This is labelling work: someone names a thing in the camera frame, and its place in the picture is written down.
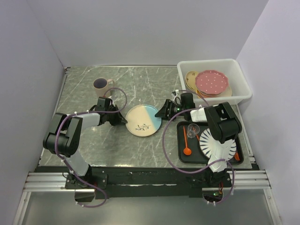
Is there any white plastic bin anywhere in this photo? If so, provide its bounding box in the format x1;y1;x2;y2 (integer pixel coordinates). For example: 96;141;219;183
177;59;252;105

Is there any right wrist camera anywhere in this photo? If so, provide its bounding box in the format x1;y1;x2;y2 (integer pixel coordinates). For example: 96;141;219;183
173;104;185;114

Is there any orange plastic spoon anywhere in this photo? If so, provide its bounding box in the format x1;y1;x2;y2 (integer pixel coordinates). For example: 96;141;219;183
183;127;192;156

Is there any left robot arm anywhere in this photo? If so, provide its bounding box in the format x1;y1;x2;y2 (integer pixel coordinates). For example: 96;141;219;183
43;97;127;188

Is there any pink and cream plate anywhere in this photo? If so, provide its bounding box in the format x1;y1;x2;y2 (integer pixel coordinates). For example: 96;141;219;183
197;86;232;98

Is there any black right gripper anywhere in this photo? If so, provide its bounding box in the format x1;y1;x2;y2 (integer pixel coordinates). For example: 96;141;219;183
154;99;186;121

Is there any pink scalloped plate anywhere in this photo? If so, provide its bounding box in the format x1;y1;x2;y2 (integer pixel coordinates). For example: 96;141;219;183
195;70;229;96

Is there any aluminium frame rail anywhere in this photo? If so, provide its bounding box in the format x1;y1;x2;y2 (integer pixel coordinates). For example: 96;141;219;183
23;171;271;192

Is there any light blue plate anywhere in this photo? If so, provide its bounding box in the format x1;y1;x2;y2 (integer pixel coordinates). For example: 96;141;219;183
125;105;162;137

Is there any white plate with blue stripes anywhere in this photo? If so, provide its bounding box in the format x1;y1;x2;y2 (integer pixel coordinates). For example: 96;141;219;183
199;128;237;160

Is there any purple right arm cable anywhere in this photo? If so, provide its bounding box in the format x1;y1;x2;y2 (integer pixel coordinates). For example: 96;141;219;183
162;90;235;205

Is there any black serving tray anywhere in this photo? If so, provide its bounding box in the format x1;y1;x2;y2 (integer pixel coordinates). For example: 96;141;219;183
176;120;244;165

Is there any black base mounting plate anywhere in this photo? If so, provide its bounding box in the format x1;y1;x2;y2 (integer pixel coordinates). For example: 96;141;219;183
63;167;234;203

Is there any orange utensil under arm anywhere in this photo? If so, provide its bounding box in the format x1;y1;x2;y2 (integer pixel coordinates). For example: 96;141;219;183
234;152;240;162

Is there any clear plastic cup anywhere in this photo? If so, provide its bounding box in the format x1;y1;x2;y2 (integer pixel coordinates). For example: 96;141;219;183
187;123;200;138

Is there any beige ceramic mug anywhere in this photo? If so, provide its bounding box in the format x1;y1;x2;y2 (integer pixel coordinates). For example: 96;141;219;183
93;78;115;97

